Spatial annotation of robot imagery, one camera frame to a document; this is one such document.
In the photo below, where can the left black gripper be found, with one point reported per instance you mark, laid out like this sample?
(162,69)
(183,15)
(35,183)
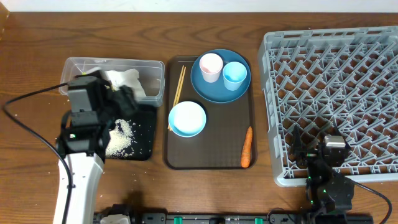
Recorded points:
(125,98)

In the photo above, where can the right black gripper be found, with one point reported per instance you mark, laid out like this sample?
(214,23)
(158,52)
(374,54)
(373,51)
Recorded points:
(310,155)

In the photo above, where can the white napkin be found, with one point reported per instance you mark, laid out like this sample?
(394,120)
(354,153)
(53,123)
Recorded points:
(128,78)

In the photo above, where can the pile of white rice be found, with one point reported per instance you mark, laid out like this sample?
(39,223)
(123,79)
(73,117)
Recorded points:
(121,140)

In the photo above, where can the orange carrot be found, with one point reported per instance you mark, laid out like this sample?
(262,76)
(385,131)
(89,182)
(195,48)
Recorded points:
(246,151)

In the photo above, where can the wooden chopstick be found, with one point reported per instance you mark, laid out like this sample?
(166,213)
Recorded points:
(178,85)

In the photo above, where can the light blue bowl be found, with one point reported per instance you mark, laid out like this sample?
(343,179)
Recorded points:
(187,119)

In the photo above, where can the pink plastic cup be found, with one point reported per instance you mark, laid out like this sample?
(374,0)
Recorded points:
(211,66)

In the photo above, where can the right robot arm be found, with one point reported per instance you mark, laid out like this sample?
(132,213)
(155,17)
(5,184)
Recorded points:
(330,194)

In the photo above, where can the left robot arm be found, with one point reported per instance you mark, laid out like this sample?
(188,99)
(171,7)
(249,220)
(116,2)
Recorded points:
(79,177)

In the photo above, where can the grey plastic dishwasher rack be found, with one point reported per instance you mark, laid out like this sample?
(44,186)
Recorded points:
(319,79)

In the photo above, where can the black plastic tray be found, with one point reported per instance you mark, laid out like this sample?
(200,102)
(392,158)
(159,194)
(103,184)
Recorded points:
(143,137)

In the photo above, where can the clear plastic bin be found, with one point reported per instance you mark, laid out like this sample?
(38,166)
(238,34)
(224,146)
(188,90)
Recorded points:
(151,73)

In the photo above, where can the dark brown serving tray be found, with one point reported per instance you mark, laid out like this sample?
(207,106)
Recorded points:
(219,144)

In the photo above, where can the light blue plastic cup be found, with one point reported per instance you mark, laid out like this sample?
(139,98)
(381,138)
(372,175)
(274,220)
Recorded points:
(234,73)

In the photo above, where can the dark blue round plate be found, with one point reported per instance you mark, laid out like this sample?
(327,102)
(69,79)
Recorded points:
(216,92)

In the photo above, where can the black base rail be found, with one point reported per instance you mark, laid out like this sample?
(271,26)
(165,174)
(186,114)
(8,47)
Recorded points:
(161,218)

